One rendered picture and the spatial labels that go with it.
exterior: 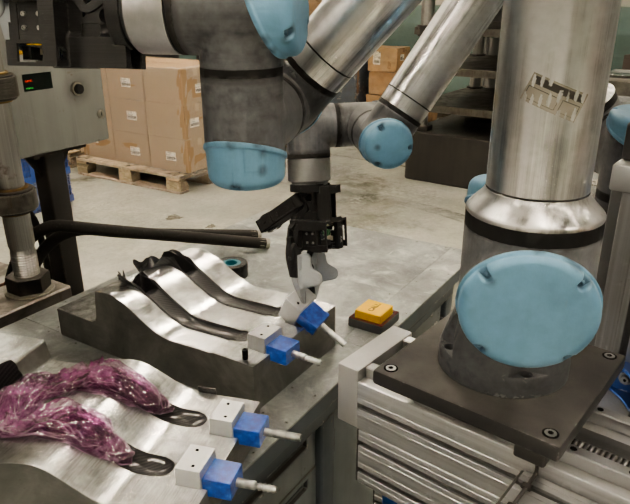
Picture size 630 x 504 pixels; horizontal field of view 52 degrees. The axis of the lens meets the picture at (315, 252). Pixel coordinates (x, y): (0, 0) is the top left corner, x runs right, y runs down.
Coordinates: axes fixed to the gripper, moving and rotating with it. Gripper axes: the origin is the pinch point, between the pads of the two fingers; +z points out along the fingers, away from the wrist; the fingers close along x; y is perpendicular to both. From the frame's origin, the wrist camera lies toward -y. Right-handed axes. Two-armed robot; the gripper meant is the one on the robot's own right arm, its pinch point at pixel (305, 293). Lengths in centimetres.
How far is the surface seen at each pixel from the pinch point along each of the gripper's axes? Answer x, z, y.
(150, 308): -14.3, 1.9, -25.0
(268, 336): -12.1, 4.5, 0.3
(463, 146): 392, -14, -112
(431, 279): 49.1, 7.7, 3.9
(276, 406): -12.4, 16.7, 1.3
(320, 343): 3.9, 10.7, 0.2
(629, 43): 641, -103, -30
